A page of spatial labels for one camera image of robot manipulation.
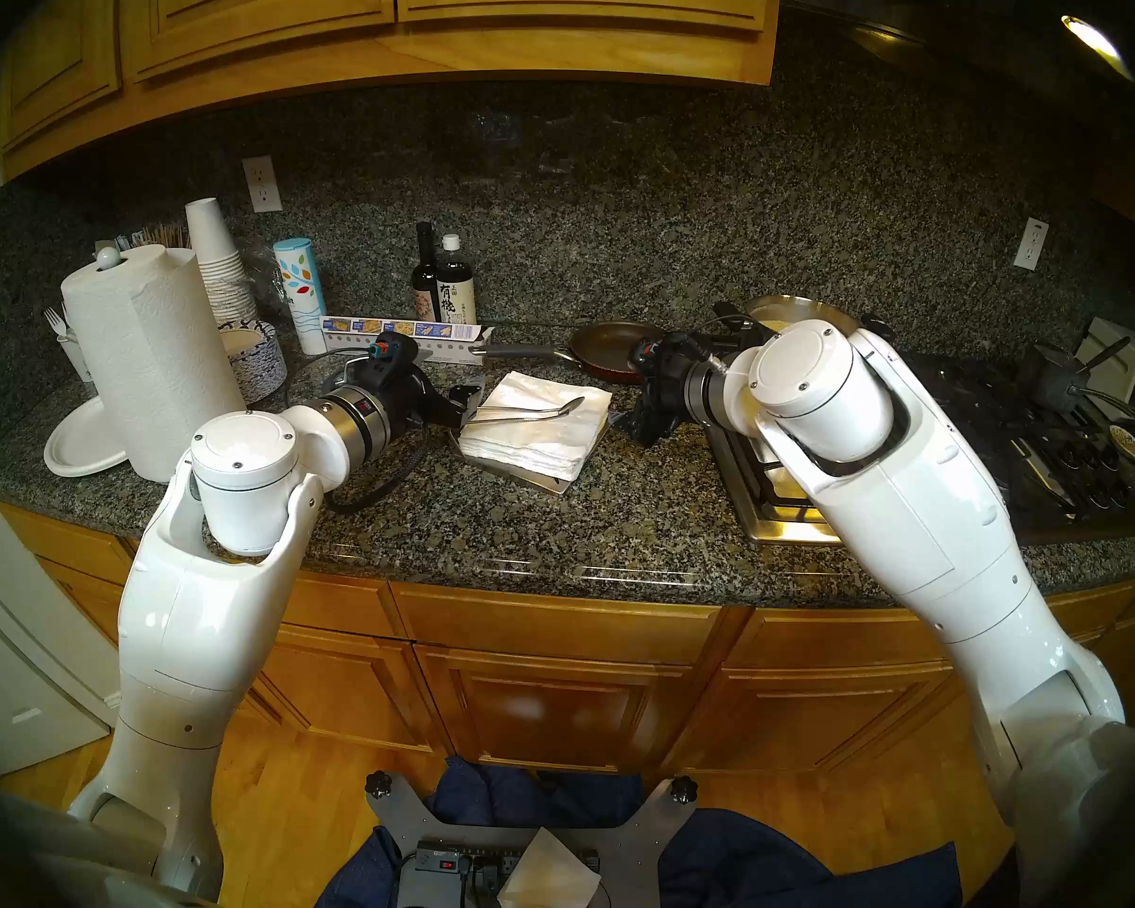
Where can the metal napkin holder tray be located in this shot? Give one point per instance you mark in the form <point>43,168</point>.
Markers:
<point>544,483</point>

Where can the wooden base cabinet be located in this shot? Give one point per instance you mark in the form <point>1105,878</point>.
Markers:
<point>549,698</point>

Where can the black star knob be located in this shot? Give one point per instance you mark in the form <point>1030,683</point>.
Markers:
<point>378,783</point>
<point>684,789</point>

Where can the paper towel holder knob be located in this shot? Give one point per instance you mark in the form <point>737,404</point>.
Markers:
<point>107,257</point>

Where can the white napkin stack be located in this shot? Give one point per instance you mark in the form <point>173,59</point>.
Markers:
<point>549,443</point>

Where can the range hood light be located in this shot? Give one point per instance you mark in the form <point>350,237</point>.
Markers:
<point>1092,41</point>

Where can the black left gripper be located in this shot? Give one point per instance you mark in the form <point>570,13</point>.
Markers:
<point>416,400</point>

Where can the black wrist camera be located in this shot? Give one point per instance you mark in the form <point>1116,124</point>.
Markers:
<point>648,353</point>
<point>392,350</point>

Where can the white utensil cup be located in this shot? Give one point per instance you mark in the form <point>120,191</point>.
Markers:
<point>76,357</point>

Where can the white paper towel roll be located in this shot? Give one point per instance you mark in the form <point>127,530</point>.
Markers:
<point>151,367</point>

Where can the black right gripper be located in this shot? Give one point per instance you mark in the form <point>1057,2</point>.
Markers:
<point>667,391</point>

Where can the long blue white foil box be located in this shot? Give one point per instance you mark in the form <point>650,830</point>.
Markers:
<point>454,334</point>

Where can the gray power box red switch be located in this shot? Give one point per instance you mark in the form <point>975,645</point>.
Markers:
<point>435,882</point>

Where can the white paper cup stack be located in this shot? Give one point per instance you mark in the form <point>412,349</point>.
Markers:
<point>213,253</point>

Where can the dark small pot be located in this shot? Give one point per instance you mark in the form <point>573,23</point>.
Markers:
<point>1050,386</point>

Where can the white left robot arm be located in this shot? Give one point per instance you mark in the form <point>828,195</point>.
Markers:
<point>208,632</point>

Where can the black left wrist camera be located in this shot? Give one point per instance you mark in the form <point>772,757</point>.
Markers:
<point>392,350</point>

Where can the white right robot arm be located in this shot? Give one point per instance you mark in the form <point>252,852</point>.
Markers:
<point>908,499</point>

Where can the patterned paper bowl stack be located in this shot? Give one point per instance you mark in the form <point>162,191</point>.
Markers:
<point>260,367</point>

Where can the white plastic fork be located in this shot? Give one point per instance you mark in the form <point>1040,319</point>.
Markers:
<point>54,322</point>
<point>66,318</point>

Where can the steel gas stovetop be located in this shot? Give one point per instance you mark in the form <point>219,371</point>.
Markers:
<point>1050,462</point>

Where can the white foam plate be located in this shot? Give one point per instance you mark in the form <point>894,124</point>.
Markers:
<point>80,443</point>

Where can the wooden wall cabinet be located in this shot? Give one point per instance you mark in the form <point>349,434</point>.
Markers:
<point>530,55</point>

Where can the leaf print blue canister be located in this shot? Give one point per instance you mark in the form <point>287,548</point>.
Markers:
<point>300,291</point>

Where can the white tray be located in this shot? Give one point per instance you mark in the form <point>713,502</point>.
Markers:
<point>1111,381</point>

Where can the brown wooden sticks bundle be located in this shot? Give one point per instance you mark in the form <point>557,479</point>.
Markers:
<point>163,235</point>

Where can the gray robot base plate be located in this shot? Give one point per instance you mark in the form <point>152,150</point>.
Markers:
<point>643,849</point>

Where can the white panel door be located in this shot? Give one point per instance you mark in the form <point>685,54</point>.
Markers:
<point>19,651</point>

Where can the white cap soy sauce bottle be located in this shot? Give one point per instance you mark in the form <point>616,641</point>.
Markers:
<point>456,291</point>

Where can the dark blue cloth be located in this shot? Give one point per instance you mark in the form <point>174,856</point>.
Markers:
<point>766,859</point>

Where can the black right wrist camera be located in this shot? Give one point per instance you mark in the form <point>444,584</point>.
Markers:
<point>648,353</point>

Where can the dark range hood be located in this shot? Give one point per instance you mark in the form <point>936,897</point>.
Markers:
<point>955,17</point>

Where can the white wall outlet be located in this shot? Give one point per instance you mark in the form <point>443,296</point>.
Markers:
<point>1031,244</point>
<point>262,184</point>

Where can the slim dark glass bottle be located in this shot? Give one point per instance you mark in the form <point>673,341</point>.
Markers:
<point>424,287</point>

